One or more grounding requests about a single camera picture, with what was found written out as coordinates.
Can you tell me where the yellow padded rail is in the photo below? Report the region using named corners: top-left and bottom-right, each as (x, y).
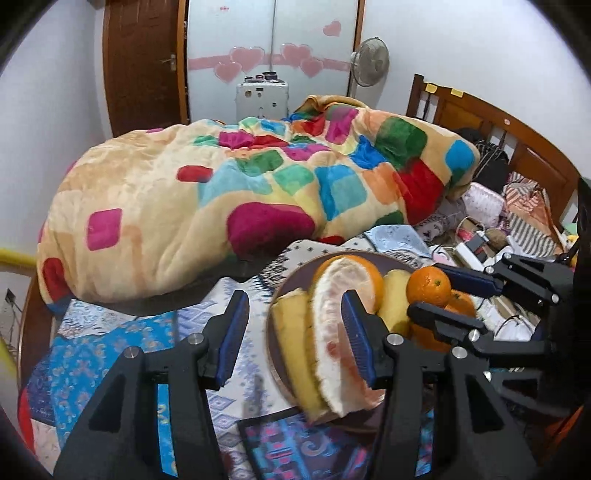
top-left (0, 248), bottom-right (38, 269)

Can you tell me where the purple plate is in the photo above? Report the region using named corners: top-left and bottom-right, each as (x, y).
top-left (265, 250), bottom-right (435, 433)

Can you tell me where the standing electric fan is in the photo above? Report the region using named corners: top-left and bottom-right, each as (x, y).
top-left (348, 37), bottom-right (391, 99)

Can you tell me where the pink quilted pouch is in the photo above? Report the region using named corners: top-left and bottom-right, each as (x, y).
top-left (462, 182), bottom-right (507, 228)

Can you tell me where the brown wooden door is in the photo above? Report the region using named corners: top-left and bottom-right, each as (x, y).
top-left (102, 0), bottom-right (190, 138)

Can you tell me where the colourful patchwork blanket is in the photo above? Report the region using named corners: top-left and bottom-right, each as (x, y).
top-left (37, 95), bottom-right (481, 318)

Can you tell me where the blue patterned quilt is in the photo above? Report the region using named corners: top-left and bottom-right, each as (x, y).
top-left (18, 276), bottom-right (435, 480)

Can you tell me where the white appliance box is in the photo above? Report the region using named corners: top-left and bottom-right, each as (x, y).
top-left (236, 80), bottom-right (290, 123)

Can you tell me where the peeled pomelo segment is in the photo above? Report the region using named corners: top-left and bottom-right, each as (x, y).
top-left (307, 257), bottom-right (387, 416)

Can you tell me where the smooth yellow banana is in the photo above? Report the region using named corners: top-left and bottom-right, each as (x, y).
top-left (270, 288), bottom-right (329, 422)

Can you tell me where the small tangerine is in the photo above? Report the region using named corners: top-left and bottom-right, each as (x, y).
top-left (406, 266), bottom-right (452, 308)
top-left (444, 289), bottom-right (476, 320)

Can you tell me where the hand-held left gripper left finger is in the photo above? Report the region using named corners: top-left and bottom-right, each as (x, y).
top-left (53, 290), bottom-right (250, 480)

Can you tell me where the light blue cloth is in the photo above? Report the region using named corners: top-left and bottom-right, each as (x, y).
top-left (364, 224), bottom-right (433, 260)

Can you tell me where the black backpack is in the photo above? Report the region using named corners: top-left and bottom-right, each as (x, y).
top-left (456, 128), bottom-right (511, 193)

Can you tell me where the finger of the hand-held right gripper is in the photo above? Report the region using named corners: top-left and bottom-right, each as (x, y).
top-left (407, 301), bottom-right (551, 368)
top-left (433, 253), bottom-right (576, 318)

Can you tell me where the frosted heart-decorated sliding door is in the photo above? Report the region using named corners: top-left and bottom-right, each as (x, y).
top-left (273, 0), bottom-right (362, 101)
top-left (187, 0), bottom-right (277, 124)

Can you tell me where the white power strip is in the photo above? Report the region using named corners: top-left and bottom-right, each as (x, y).
top-left (452, 233), bottom-right (514, 272)

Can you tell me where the large orange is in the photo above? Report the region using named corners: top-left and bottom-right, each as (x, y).
top-left (409, 322), bottom-right (454, 354)
top-left (311, 254), bottom-right (385, 315)

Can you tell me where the yellow fruit slice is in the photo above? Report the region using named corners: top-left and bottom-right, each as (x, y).
top-left (376, 269), bottom-right (414, 337)

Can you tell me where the wooden bed headboard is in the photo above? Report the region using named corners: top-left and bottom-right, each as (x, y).
top-left (406, 73), bottom-right (581, 228)

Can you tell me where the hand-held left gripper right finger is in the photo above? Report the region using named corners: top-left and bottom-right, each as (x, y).
top-left (341, 290), bottom-right (539, 480)

